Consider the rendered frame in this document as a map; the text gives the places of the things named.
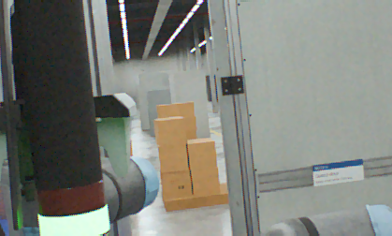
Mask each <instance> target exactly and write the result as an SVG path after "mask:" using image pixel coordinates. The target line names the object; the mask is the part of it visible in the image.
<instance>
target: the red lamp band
mask: <svg viewBox="0 0 392 236"><path fill-rule="evenodd" d="M35 191H36V206H37V211H38V212H39V213H40V214H56V215H59V214H75V213H79V212H86V211H88V210H91V209H95V208H97V207H101V206H102V205H104V204H106V202H107V199H106V191H105V185H104V179H103V180H102V181H101V182H98V183H96V184H90V185H84V186H80V187H76V188H75V187H71V188H67V189H62V190H59V189H53V190H40V189H35Z"/></svg>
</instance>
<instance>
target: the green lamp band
mask: <svg viewBox="0 0 392 236"><path fill-rule="evenodd" d="M38 217H39V227H40V233H41V236H98V235H101V234H103V233H104V232H107V230H109V214H108V208H107V206H106V207H104V208H103V209H101V210H98V211H96V212H91V213H88V214H81V215H72V216H68V217H45V216H40V215H38Z"/></svg>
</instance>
